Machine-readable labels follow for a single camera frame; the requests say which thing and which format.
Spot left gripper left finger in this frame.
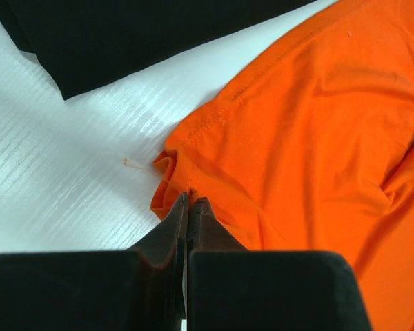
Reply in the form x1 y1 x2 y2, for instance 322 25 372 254
0 194 188 330

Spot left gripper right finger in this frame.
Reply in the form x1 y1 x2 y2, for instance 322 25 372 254
186 198 371 330

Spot orange t shirt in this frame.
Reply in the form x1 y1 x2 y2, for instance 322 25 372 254
150 1 414 330

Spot black t shirt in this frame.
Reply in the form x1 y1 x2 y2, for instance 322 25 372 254
0 0 304 99

